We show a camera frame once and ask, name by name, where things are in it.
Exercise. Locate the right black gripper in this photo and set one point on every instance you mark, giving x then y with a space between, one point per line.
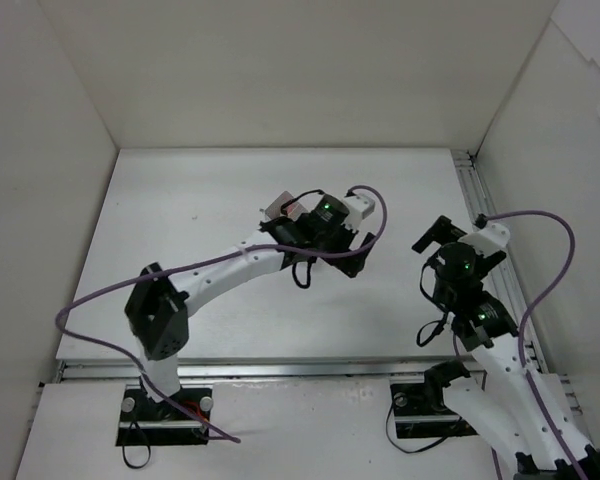
438 234

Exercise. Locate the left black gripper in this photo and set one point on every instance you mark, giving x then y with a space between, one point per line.
353 257

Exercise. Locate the white three-compartment organizer box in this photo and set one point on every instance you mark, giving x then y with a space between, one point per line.
276 208

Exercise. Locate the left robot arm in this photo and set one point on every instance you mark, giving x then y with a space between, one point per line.
159 308

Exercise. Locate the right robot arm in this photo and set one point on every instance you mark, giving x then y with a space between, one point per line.
480 309

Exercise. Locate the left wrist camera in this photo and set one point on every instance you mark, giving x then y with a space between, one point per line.
359 208

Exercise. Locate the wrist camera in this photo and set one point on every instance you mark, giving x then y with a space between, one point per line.
489 237
359 208

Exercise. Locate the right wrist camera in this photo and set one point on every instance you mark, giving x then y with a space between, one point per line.
489 237

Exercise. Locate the aluminium frame rail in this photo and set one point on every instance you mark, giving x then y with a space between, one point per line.
528 429

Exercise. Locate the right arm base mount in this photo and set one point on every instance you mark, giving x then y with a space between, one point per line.
417 410

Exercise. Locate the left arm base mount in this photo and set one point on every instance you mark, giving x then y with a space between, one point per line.
143 422

